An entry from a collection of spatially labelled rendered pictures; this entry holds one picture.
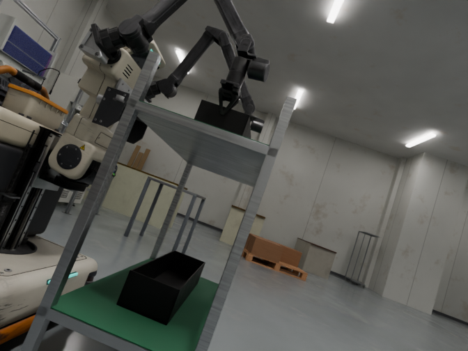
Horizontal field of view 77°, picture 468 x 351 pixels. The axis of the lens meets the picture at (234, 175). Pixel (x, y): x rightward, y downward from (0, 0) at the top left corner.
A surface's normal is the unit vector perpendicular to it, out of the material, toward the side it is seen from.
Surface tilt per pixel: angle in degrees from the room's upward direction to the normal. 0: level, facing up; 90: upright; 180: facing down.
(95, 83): 90
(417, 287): 90
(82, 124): 90
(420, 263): 90
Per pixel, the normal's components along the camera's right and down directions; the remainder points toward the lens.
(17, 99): -0.08, -0.11
